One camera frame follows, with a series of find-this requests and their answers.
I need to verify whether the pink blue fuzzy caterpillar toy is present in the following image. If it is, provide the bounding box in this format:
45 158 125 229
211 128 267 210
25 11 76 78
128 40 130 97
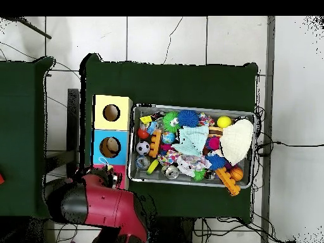
204 136 221 151

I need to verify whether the cream muslin cloth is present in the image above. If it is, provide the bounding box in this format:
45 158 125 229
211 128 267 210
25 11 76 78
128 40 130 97
219 118 254 166

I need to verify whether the blue spiky ball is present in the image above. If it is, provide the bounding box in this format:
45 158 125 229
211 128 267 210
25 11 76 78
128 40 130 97
177 109 200 128
205 154 227 171

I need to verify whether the black white soccer ball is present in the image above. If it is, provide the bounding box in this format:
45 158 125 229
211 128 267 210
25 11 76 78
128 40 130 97
135 140 151 156

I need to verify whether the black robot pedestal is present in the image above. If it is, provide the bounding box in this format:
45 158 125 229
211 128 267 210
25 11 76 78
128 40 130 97
149 216 196 243

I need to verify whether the dark green side tablecloth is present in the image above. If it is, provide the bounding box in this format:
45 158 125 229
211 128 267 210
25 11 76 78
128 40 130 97
0 56 58 219

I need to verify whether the wooden box with three holes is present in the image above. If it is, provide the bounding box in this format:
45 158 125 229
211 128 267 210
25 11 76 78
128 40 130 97
90 94 134 190

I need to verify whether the tan brown toy hamburger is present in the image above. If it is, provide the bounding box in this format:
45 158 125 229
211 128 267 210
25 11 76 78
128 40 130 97
208 125 224 139

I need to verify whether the black floor cable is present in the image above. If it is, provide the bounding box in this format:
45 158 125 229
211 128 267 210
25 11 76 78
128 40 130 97
255 140 324 158

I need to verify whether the yellow plush toy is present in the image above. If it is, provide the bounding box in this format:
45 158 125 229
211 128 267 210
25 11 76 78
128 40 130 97
97 156 114 172

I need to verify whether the light blue muslin cloth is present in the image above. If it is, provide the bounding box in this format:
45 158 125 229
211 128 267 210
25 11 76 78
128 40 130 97
171 125 210 157

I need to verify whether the black stand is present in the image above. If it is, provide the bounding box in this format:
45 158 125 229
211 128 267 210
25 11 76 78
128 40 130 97
66 88 80 178

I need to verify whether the dark thin rod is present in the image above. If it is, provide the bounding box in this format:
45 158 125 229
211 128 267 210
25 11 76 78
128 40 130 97
7 16 53 41

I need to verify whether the yellow ball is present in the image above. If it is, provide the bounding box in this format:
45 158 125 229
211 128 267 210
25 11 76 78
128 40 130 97
216 115 233 129

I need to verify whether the grey plastic base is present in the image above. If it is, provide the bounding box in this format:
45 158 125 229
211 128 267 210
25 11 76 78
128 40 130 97
44 177 74 201

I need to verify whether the orange plastic toy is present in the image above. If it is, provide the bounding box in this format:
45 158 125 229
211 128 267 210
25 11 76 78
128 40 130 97
215 166 241 197

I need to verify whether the green spiky toy with eyes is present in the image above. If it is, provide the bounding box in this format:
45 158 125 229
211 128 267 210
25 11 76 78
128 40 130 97
163 111 182 134

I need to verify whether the shallow wire mesh bin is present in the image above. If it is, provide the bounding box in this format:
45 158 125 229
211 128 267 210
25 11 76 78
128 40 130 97
127 103 256 189

